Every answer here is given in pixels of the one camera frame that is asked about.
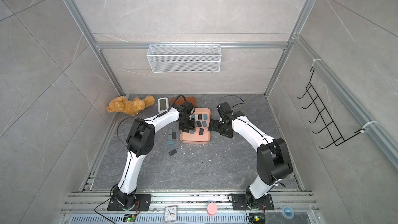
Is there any pink storage tray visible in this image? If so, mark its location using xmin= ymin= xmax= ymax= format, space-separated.
xmin=180 ymin=108 xmax=211 ymax=144

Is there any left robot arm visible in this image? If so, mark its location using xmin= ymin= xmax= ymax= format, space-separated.
xmin=110 ymin=94 xmax=195 ymax=211

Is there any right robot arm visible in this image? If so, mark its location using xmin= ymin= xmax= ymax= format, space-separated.
xmin=208 ymin=102 xmax=293 ymax=209

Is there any brown leather case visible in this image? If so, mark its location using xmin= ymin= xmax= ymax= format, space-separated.
xmin=170 ymin=96 xmax=197 ymax=107

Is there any white digital clock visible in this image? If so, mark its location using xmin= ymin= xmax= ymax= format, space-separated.
xmin=158 ymin=97 xmax=169 ymax=113

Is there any brown teddy bear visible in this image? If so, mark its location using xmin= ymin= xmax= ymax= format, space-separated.
xmin=106 ymin=95 xmax=155 ymax=116

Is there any pink round cap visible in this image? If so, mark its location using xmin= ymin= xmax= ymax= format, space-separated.
xmin=207 ymin=202 xmax=218 ymax=217

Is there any small analog clock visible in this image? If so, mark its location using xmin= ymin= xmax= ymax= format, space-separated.
xmin=163 ymin=206 xmax=178 ymax=223

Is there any blue tape roll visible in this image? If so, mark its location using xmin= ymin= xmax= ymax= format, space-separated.
xmin=282 ymin=206 xmax=294 ymax=219

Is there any white wire mesh basket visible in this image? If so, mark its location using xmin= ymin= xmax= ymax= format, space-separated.
xmin=147 ymin=44 xmax=222 ymax=73

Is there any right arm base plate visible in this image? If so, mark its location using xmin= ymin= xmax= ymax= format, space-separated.
xmin=228 ymin=193 xmax=275 ymax=211

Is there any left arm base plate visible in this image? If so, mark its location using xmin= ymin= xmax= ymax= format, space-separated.
xmin=107 ymin=194 xmax=152 ymax=211

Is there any black wire hook rack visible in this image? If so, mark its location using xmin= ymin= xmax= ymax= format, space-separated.
xmin=296 ymin=67 xmax=365 ymax=149

